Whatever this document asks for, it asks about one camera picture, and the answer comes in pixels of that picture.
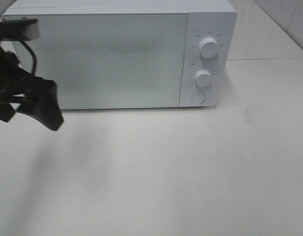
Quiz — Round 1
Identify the round white door release button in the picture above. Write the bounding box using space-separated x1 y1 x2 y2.
191 92 206 104

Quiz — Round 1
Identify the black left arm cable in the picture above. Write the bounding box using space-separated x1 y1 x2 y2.
18 39 38 76

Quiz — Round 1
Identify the upper white power knob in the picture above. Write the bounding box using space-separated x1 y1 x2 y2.
198 35 219 59

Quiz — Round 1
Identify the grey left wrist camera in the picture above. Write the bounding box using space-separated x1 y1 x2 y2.
0 19 40 41

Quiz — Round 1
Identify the white microwave oven body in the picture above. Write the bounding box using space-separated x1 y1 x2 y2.
2 0 237 107

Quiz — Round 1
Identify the lower white timer knob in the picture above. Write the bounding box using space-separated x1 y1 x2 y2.
194 69 212 88

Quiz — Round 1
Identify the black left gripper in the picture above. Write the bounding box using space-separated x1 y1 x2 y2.
0 39 64 131

